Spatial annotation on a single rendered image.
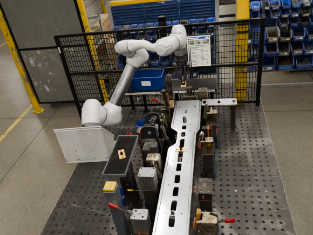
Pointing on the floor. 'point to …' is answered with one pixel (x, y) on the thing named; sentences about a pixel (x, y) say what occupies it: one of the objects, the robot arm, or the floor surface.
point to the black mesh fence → (163, 60)
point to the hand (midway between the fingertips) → (183, 79)
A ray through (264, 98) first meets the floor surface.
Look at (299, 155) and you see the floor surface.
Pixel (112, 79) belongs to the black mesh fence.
